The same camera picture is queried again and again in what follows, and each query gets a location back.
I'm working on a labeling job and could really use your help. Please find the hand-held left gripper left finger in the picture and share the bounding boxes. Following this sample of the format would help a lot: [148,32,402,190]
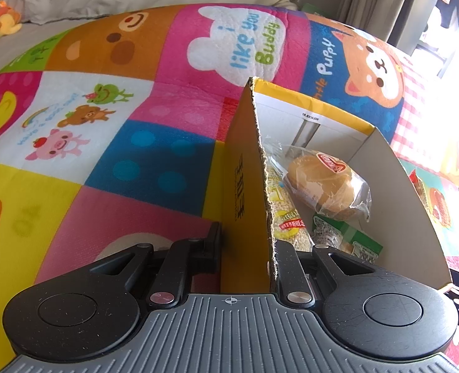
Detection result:
[78,221,223,307]

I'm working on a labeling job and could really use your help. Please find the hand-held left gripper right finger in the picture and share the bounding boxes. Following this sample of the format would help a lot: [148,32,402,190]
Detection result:
[274,240,378,310]

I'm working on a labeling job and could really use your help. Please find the puffed rice roll packet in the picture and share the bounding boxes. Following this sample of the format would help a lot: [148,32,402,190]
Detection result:
[262,135,314,254]

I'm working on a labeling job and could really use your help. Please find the yellow cardboard shoe box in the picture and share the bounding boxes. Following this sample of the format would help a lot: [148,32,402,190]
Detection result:
[220,76,454,294]

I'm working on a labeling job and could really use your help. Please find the green snack box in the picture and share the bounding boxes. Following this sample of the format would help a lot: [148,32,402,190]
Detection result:
[312,214,384,269]

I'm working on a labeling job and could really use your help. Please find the bun with red label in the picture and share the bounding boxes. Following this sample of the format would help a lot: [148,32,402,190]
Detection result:
[283,151,372,223]

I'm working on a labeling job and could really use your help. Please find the colourful printed play mat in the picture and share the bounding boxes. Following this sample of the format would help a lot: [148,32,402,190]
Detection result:
[0,3,459,364]

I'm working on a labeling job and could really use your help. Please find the grey curtain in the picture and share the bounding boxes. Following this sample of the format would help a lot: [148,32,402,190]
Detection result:
[337,0,440,49]

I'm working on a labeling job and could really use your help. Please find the orange plush toy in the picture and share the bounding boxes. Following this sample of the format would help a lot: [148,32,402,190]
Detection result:
[0,1,23,36]

